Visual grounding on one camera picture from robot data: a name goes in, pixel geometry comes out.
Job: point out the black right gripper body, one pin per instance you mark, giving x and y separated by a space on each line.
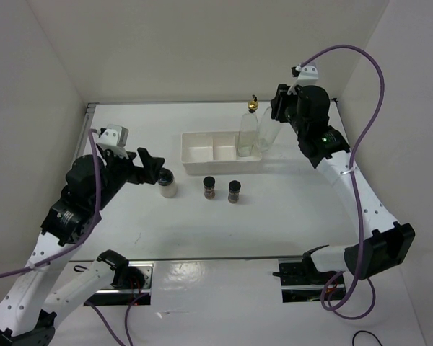
298 123

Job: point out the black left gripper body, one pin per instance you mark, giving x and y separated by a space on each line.
120 170

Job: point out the white powder jar black lid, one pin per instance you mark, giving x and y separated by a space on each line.
167 184

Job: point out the glass oil bottle gold spout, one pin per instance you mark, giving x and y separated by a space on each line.
268 129

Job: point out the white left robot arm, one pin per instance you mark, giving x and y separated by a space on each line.
32 310

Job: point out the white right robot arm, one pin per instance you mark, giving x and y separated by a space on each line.
383 242

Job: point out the white three-compartment organizer tray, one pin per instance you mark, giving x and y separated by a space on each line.
210 153

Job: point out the spice jar black lid left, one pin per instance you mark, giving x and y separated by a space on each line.
209 187

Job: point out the spice jar black lid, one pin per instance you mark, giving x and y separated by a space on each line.
209 187
234 191

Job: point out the spice jar black lid right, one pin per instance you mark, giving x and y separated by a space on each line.
234 191

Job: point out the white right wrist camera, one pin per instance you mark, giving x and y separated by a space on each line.
305 75

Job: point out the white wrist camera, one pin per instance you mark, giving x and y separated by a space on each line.
305 75
113 135

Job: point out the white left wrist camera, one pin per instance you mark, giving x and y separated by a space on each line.
113 135

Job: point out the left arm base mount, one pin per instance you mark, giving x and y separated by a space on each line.
131 286

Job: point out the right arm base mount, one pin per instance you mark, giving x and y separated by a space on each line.
300 280

